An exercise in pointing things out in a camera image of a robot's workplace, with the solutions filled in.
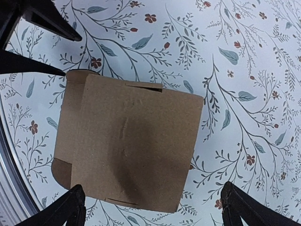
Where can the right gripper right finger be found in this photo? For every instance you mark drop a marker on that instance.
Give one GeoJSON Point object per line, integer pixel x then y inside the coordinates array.
{"type": "Point", "coordinates": [239, 207]}

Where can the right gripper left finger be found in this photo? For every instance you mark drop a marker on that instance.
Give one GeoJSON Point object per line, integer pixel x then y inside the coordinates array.
{"type": "Point", "coordinates": [68, 210]}

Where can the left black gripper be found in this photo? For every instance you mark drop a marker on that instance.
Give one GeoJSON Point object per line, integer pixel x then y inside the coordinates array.
{"type": "Point", "coordinates": [42, 13]}

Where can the brown cardboard box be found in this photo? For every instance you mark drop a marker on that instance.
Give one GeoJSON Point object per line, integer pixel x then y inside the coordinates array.
{"type": "Point", "coordinates": [127, 143]}

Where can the floral patterned table mat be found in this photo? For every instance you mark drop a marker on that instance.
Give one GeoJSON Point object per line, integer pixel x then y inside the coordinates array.
{"type": "Point", "coordinates": [242, 56]}

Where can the front aluminium rail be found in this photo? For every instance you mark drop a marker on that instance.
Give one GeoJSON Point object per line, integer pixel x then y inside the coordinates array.
{"type": "Point", "coordinates": [17, 200]}

